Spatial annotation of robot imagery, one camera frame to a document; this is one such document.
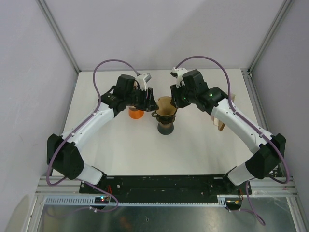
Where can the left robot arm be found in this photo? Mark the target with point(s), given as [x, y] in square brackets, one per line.
[64, 151]

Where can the brown coffee filter stack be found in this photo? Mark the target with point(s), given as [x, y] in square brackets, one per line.
[220, 125]

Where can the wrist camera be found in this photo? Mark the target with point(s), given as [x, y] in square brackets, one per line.
[178, 74]
[142, 80]

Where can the aluminium rail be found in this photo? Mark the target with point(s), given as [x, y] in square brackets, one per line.
[260, 188]

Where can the right aluminium frame post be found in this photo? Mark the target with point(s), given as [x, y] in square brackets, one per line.
[275, 25]

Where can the orange glass flask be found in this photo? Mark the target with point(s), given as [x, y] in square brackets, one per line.
[135, 114]

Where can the grey cable duct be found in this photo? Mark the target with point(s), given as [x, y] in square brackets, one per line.
[218, 201]

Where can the left aluminium frame post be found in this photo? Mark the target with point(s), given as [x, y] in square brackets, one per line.
[58, 34]

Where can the aluminium frame post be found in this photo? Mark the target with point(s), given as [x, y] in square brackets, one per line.
[58, 34]
[275, 25]

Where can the dark green dripper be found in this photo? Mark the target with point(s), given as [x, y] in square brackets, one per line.
[163, 119]

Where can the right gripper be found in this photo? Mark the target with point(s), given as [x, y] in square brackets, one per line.
[175, 100]

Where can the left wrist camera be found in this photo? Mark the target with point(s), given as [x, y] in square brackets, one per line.
[142, 80]

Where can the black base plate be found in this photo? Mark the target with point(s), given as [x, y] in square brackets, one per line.
[167, 188]

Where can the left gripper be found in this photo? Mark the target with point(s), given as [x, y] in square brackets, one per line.
[153, 107]

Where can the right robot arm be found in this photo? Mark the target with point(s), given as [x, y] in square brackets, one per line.
[267, 149]

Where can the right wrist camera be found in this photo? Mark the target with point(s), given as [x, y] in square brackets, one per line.
[178, 74]

